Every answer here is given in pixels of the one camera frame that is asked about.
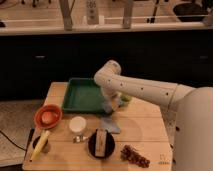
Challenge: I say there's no wooden table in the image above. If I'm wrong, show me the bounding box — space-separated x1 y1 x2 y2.
21 81 177 171

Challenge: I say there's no orange bowl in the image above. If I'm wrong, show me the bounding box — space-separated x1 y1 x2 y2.
34 104 62 129

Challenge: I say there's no green mug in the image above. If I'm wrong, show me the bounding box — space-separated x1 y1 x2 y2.
120 95 132 107

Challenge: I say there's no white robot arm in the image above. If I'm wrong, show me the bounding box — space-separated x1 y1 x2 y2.
94 60 213 171

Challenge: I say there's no white cup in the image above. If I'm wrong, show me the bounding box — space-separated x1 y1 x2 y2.
69 116 87 135

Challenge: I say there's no wooden block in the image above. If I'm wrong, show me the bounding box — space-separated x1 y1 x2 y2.
95 129 107 157

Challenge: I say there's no blue sponge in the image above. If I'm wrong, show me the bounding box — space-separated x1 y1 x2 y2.
102 102 113 114

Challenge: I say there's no brown granola cluster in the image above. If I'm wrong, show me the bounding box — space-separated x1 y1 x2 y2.
120 145 150 168

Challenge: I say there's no small metal clip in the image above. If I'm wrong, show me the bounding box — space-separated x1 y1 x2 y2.
73 135 88 143

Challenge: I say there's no green plastic tray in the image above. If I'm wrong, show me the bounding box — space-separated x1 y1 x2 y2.
61 78 110 115

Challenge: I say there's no black round plate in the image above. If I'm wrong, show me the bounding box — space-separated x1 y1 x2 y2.
88 129 115 159

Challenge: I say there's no small black bowl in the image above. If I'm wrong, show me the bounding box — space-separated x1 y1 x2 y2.
33 137 51 153

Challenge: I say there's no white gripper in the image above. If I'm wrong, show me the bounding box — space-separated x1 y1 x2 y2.
101 87 120 111

